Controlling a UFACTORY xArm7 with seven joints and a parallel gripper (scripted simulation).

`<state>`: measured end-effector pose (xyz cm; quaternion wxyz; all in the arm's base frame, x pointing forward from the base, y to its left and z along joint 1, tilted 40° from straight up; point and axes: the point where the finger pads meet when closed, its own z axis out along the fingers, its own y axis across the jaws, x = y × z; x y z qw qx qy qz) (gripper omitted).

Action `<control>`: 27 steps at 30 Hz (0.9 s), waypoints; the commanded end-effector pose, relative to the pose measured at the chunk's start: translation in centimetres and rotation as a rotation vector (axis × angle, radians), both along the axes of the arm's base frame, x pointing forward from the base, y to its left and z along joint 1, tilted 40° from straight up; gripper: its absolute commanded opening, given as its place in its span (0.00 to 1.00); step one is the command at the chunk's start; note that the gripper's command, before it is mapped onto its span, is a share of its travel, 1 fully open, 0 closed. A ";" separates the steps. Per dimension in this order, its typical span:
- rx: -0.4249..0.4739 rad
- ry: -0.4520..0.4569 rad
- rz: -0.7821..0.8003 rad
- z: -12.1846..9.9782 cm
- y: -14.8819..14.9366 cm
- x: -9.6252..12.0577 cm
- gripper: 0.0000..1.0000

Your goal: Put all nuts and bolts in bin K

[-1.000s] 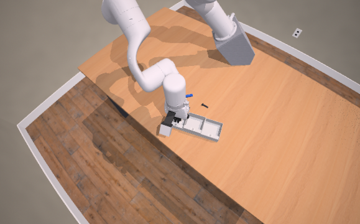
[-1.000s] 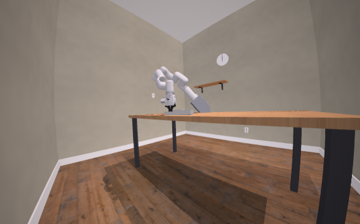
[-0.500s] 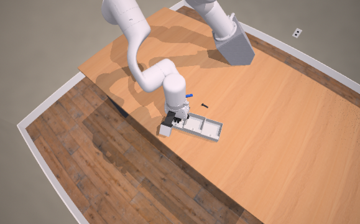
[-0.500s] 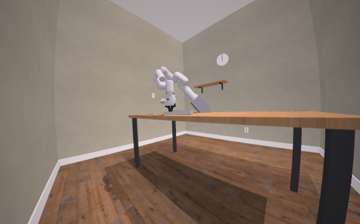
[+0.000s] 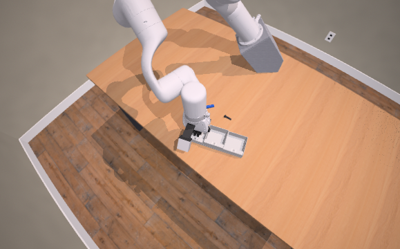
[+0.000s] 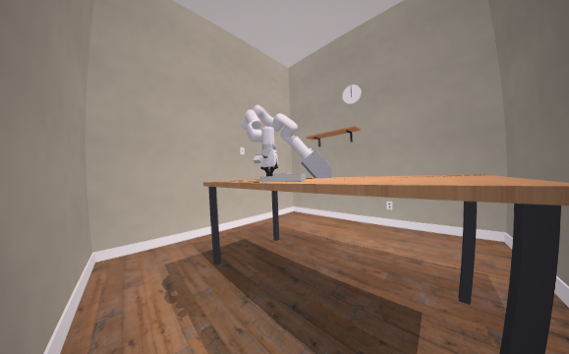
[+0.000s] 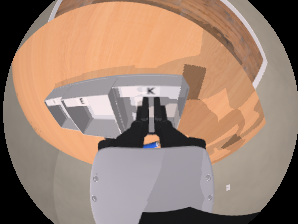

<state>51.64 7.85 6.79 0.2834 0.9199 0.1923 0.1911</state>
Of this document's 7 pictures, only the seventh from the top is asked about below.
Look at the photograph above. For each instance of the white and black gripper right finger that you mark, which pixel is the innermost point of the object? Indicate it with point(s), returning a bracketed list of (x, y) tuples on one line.
[(167, 134)]

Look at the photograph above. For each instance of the white rack of bins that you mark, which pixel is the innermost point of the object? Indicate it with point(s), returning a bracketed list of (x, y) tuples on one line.
[(86, 104)]

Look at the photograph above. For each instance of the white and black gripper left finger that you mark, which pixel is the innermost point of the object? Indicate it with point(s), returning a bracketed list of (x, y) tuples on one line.
[(138, 130)]

